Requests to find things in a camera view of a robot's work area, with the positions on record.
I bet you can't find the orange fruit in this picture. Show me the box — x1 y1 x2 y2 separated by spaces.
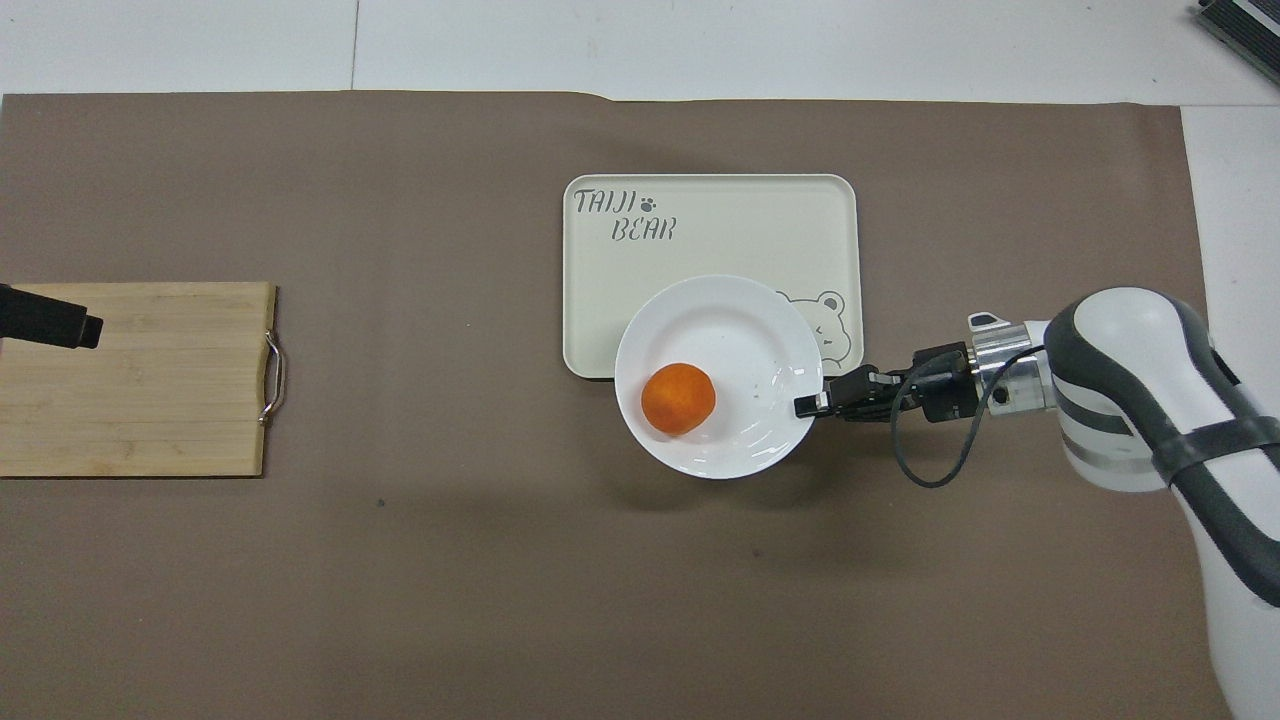
641 362 717 438

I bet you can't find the wooden cutting board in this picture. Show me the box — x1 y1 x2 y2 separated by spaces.
0 281 288 479

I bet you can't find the grey ribbed device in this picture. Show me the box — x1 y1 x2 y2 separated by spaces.
1194 0 1280 58

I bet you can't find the cream rectangular tray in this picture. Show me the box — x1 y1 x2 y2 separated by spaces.
562 174 862 380

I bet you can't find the white round plate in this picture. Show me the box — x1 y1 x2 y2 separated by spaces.
614 275 827 481

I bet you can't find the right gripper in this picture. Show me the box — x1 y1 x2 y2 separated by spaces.
885 343 977 424

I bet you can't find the black cable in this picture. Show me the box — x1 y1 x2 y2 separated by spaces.
888 345 1047 490

